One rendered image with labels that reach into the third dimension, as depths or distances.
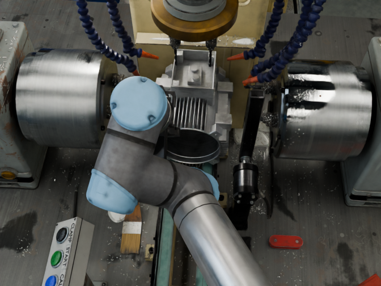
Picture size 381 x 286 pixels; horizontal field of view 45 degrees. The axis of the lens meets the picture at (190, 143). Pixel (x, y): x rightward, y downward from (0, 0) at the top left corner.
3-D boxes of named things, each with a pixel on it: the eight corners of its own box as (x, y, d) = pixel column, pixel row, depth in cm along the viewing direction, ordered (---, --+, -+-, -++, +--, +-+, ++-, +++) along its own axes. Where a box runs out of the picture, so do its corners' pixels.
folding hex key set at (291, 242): (301, 238, 122) (302, 235, 121) (301, 249, 120) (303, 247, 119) (268, 236, 122) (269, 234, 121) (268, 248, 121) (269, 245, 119)
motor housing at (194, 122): (161, 104, 132) (158, 57, 116) (228, 108, 131) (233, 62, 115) (153, 164, 121) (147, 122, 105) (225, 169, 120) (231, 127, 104)
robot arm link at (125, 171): (161, 223, 69) (184, 154, 69) (98, 211, 61) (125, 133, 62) (132, 208, 75) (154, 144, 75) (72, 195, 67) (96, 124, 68)
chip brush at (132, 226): (128, 184, 131) (127, 183, 130) (145, 185, 131) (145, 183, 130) (119, 254, 120) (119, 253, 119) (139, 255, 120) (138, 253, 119)
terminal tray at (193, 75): (174, 68, 119) (174, 48, 112) (216, 71, 118) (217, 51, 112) (170, 105, 112) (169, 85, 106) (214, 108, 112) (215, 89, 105)
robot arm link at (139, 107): (97, 123, 62) (117, 64, 62) (113, 130, 73) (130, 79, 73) (152, 142, 61) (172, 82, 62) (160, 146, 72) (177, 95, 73)
